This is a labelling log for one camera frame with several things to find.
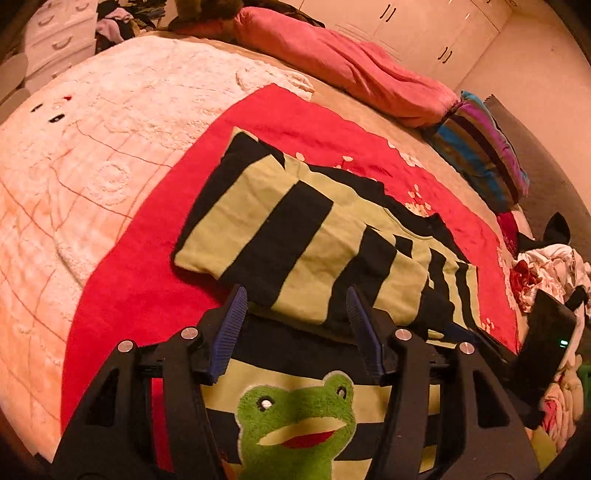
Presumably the dark clothes pile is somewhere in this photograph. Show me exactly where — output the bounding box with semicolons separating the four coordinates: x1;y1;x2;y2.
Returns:
95;0;166;53

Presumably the green black striped frog sweater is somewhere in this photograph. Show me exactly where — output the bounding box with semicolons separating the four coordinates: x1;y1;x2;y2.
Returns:
171;129;480;479

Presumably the multicolour striped pillow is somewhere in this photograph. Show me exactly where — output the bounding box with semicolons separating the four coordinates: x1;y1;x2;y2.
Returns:
422;91;530;213

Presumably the pink duvet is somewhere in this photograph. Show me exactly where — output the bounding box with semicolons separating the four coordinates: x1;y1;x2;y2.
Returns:
172;1;460;128

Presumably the grey quilted headboard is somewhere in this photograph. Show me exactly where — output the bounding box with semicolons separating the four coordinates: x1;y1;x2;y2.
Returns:
485;95;590;259

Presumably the red floral blanket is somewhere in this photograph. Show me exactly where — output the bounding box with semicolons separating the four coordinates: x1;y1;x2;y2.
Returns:
61;86;521;420

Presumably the white wardrobe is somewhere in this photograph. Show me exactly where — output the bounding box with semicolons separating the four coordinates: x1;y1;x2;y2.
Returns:
298;0;512;89

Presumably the white red clothes pile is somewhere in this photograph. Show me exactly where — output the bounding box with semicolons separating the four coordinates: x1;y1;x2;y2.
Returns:
497;212;590;469

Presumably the white drawer chest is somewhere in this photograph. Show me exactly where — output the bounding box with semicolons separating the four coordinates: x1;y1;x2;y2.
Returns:
24;0;98;93

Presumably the brown furry coat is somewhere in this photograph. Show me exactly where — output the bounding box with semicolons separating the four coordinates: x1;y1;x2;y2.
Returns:
168;0;243;32

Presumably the white peach fluffy blanket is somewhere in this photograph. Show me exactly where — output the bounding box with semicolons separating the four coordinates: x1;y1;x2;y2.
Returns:
1;33;315;459

